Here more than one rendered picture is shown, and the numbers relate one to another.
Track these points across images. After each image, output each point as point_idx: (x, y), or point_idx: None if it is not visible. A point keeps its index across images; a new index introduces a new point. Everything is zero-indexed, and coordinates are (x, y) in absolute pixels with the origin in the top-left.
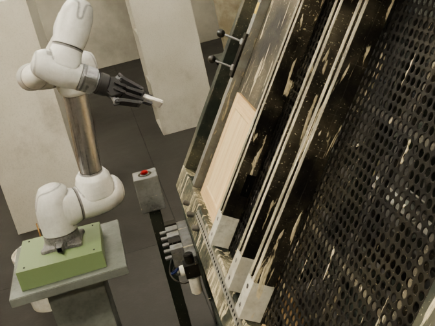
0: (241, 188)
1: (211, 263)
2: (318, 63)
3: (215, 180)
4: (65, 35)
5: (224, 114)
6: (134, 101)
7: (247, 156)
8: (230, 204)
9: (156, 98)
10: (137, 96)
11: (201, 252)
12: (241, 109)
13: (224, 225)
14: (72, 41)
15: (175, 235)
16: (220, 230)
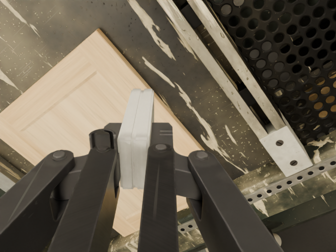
0: (254, 75)
1: (329, 173)
2: None
3: (135, 191)
4: None
5: (10, 170)
6: (222, 190)
7: (220, 26)
8: (273, 105)
9: (133, 101)
10: (152, 174)
11: (273, 208)
12: (39, 106)
13: (292, 131)
14: None
15: None
16: (298, 141)
